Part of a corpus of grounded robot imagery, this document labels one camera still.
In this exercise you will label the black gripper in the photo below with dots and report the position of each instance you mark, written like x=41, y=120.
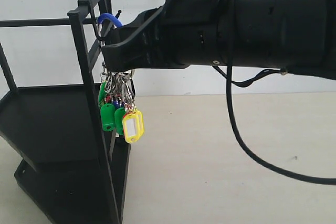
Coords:
x=176, y=35

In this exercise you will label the colourful key tag bunch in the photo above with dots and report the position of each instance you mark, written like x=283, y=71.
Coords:
x=116, y=97

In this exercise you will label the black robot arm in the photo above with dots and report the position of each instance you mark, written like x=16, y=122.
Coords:
x=297, y=36

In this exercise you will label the black metal shelf rack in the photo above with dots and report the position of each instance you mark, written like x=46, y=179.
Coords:
x=71, y=169

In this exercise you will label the black metal S hook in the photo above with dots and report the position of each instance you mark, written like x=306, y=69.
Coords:
x=98, y=22

